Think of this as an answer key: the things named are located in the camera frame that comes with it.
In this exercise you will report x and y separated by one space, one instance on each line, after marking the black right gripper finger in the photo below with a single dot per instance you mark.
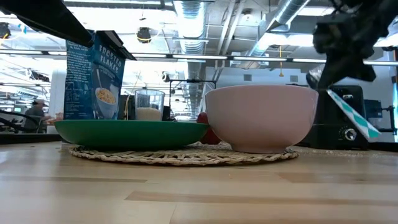
315 77
351 70

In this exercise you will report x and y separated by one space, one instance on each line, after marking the red apple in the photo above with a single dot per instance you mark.
203 119

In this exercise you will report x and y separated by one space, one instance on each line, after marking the blue frosted flakes cereal box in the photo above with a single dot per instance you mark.
81 93

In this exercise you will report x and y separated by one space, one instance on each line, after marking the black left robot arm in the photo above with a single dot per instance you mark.
46 15

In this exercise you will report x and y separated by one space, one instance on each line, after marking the black two-slot toaster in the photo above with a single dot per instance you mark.
329 133

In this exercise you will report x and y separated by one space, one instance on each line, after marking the round ceramic bowl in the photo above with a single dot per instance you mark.
261 118

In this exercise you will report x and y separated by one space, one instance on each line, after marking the long ceiling light strip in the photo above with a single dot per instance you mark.
248 57

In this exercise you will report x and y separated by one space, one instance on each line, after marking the round woven straw placemat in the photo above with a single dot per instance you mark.
174 157

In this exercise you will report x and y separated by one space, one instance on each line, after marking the small glass with milk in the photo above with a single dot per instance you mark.
149 112

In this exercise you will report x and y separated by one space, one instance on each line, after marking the round green plate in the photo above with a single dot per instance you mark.
130 133

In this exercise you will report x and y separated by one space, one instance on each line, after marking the white building column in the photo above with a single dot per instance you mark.
57 96

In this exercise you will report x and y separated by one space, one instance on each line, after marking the person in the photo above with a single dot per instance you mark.
35 115

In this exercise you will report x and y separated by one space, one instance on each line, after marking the black curved office chair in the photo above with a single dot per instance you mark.
12 119

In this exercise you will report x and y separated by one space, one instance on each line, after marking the silver ventilation duct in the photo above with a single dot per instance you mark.
190 25

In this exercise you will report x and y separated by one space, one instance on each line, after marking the black ceiling dome camera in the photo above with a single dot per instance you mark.
144 34

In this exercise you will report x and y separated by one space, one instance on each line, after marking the black table edge rail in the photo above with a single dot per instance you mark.
28 138

